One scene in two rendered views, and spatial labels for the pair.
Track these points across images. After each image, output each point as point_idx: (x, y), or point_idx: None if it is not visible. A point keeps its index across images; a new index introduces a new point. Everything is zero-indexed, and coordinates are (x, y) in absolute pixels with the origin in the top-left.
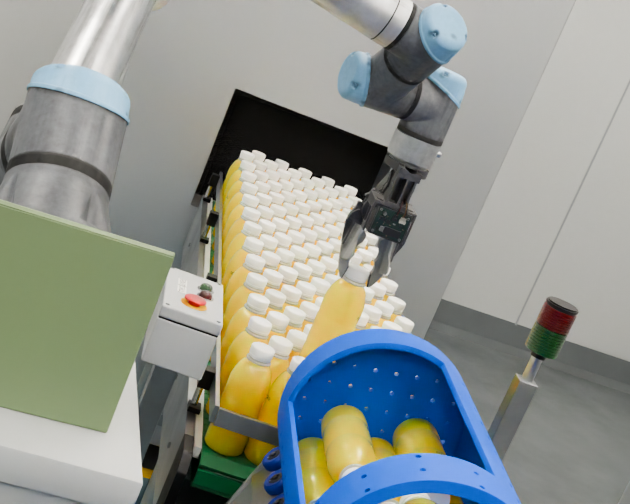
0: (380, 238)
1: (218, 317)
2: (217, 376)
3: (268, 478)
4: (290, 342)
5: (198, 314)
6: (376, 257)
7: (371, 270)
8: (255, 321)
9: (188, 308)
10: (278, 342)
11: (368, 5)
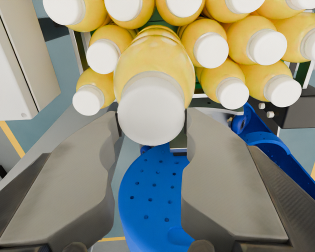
0: (184, 210)
1: (17, 100)
2: (71, 34)
3: (141, 150)
4: (112, 54)
5: None
6: (192, 145)
7: (189, 119)
8: (53, 19)
9: None
10: (98, 71)
11: None
